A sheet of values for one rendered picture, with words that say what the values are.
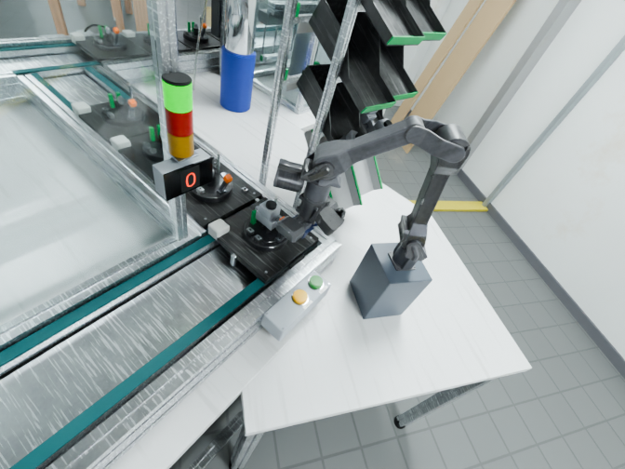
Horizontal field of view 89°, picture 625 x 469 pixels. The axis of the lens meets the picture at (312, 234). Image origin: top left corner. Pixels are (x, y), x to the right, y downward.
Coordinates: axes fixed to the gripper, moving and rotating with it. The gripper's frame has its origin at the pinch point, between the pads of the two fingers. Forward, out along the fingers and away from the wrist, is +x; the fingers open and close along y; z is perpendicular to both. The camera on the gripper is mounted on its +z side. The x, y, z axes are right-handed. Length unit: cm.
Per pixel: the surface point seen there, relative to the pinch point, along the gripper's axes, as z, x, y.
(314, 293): 11.4, 13.6, -4.4
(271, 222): -9.5, 4.1, -2.1
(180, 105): -21.6, -28.1, -19.9
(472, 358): 58, 24, 22
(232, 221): -21.8, 12.5, -4.3
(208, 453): 10, 92, -39
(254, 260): -7.2, 12.6, -9.5
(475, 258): 64, 110, 191
